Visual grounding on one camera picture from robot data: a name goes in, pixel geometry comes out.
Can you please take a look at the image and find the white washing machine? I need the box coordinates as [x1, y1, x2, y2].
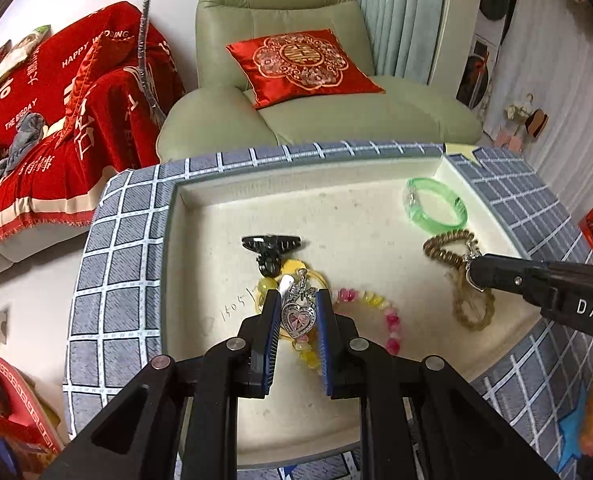
[455, 35, 503, 112]

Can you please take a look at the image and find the grey-green jewelry tray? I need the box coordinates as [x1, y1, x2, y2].
[160, 152, 548, 469]

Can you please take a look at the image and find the white tall cabinet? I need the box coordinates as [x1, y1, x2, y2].
[428, 0, 488, 87]

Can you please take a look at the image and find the black hair claw clip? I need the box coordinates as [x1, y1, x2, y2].
[241, 233, 303, 277]

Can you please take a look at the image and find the red printed blanket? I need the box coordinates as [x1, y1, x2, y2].
[0, 1, 188, 252]

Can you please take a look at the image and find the dark grey garment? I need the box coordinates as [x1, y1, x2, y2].
[5, 112, 48, 172]

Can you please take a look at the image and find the white curtain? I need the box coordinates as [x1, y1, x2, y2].
[486, 0, 593, 212]

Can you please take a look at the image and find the pale green curtain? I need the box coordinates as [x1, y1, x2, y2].
[333, 0, 450, 79]

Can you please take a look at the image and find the beige sofa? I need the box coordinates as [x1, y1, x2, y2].
[0, 195, 96, 287]

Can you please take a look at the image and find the printed photo pillow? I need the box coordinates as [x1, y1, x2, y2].
[0, 24, 52, 94]

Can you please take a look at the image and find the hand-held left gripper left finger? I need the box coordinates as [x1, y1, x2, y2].
[41, 288, 284, 480]

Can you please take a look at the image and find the brown spiral hair tie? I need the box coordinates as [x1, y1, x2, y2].
[422, 230, 480, 274]

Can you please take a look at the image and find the grey braided hose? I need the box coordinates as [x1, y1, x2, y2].
[135, 0, 168, 127]

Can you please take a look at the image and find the pale green armchair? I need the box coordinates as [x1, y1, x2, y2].
[155, 0, 485, 164]

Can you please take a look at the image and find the green translucent bangle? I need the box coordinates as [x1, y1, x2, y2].
[403, 176, 470, 234]

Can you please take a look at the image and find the blue star sticker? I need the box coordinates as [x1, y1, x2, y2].
[556, 399, 593, 472]

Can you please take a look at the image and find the pink and yellow bead bracelet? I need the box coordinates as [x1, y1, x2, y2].
[333, 287, 402, 357]

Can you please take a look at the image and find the red embroidered cushion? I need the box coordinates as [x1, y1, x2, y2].
[225, 28, 386, 110]

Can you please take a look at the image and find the red round gift box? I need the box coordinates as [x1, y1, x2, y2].
[0, 354, 65, 480]

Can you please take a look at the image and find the silver pink heart pendant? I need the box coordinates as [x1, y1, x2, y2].
[278, 267, 320, 339]

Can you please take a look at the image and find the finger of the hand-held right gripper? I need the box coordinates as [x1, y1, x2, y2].
[468, 254, 545, 295]

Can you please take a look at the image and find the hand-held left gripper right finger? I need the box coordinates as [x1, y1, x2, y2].
[315, 288, 560, 480]

